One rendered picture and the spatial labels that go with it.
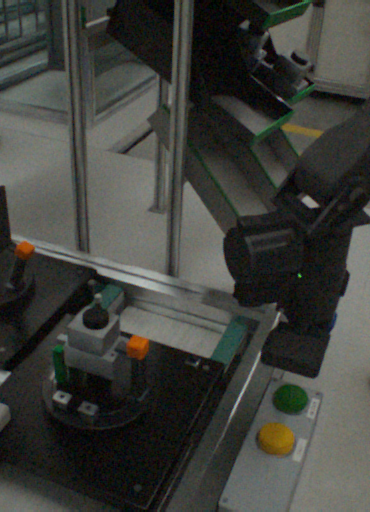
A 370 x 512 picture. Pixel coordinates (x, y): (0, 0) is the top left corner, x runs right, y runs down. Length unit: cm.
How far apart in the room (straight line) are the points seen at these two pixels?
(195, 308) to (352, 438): 29
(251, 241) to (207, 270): 60
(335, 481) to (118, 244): 64
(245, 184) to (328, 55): 385
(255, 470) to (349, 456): 21
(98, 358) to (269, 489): 23
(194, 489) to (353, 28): 430
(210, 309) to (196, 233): 39
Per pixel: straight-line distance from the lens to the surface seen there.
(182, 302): 95
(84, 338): 69
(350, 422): 94
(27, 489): 77
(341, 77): 488
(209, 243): 126
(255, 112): 96
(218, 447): 75
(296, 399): 79
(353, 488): 87
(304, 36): 488
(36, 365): 82
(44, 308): 91
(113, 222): 133
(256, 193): 106
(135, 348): 68
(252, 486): 71
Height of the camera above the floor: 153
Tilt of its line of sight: 33 degrees down
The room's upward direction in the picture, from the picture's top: 3 degrees clockwise
